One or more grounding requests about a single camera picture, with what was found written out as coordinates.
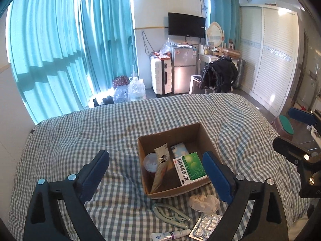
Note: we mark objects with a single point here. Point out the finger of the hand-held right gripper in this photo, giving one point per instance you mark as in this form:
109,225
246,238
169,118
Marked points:
299,115
288,146

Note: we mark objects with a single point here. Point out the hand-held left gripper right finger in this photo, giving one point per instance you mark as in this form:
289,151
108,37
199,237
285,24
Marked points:
217,178

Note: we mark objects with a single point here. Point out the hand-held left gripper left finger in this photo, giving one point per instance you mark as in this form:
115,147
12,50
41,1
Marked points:
97,172

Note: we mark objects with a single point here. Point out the green medicine box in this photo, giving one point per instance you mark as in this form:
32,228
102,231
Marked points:
192,168

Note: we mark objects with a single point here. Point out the crumpled white glove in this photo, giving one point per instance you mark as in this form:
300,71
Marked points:
203,202

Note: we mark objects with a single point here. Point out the brown cardboard box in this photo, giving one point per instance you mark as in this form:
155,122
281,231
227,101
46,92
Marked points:
194,140

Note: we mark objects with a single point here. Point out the light blue tissue packet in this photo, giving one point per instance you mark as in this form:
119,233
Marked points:
180,150

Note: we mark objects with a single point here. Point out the silver pill blister pack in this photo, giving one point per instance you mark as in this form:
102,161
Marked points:
204,227

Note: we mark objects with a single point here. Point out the clear plastic cup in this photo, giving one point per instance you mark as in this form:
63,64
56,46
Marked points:
151,163

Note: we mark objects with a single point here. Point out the grey checkered bed cover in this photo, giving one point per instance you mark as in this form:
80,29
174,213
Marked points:
120,120

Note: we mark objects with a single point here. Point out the brown snack packet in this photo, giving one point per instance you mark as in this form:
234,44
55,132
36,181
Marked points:
160,173

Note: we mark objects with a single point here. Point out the pale green clip tool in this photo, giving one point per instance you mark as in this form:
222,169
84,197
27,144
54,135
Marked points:
163,214

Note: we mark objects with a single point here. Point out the white slatted wardrobe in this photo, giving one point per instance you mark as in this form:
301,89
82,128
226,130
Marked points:
270,55

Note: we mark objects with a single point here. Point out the black shoes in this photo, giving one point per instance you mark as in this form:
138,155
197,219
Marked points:
105,100

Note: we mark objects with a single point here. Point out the white ointment tube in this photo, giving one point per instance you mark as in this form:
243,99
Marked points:
168,236

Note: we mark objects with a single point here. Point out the pack of water bottles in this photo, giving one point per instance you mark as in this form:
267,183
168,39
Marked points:
121,96

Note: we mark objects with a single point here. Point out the black jacket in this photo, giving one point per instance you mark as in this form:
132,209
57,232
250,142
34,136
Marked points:
222,74

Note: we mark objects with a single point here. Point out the large clear water jug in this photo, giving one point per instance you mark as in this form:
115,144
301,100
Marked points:
137,89

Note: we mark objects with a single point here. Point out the wooden box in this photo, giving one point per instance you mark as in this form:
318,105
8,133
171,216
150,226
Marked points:
232,52

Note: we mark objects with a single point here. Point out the red floral bag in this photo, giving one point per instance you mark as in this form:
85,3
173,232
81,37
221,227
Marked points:
120,81

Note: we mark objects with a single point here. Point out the white chair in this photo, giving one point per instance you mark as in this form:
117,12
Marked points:
195,81

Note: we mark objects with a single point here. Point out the white dressing table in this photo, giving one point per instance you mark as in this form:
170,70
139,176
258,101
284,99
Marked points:
204,57

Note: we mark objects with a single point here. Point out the silver small fridge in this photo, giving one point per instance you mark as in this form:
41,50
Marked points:
184,70

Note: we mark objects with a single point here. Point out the white suitcase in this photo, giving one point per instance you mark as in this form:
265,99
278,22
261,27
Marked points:
158,75

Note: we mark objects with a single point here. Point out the oval white mirror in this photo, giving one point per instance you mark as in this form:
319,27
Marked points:
215,34

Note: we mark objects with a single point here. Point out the narrow teal curtain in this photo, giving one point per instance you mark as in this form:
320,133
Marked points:
224,12

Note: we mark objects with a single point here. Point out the orange snack packets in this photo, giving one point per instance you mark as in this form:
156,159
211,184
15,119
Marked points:
160,55

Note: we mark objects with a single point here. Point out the wide teal curtain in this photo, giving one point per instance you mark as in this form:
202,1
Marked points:
47,45

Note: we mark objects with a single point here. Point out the clear plastic bag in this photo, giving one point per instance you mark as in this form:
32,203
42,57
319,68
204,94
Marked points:
168,46

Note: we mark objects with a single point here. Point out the black wall television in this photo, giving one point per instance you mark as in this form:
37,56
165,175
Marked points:
186,25

